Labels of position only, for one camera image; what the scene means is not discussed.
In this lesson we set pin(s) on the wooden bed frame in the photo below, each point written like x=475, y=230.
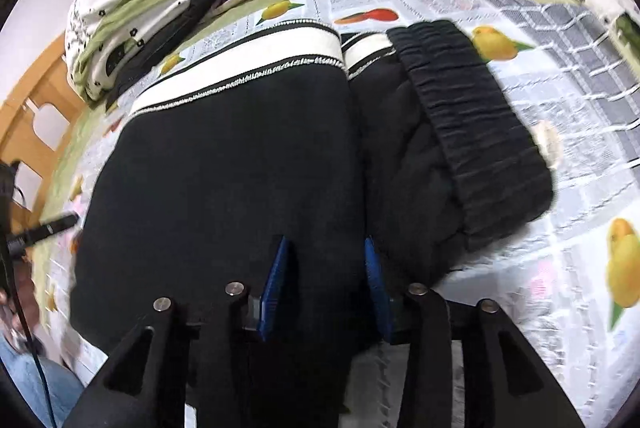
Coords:
x=36, y=120

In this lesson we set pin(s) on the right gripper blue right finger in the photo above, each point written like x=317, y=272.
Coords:
x=506, y=383

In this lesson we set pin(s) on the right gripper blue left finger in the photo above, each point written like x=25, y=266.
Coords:
x=143, y=381

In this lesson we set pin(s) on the black pants with white stripe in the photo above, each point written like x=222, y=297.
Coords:
x=401, y=137

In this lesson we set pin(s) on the person left hand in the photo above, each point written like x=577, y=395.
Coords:
x=11, y=325

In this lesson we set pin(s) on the folded white green quilt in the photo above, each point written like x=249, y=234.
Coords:
x=101, y=36

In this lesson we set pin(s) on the fruit print plastic tablecloth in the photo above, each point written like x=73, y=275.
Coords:
x=590, y=347

